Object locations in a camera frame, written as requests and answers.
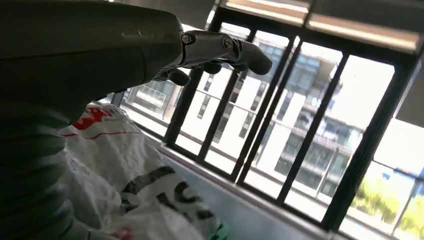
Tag large grey mailer, black letters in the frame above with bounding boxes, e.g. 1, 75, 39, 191
56, 101, 229, 240

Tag building outside window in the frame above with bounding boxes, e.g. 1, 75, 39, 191
125, 31, 367, 200

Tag white roller blind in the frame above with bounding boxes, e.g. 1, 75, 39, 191
218, 0, 424, 56
394, 60, 424, 129

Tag dark window frame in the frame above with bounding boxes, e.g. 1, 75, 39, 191
109, 5, 424, 233

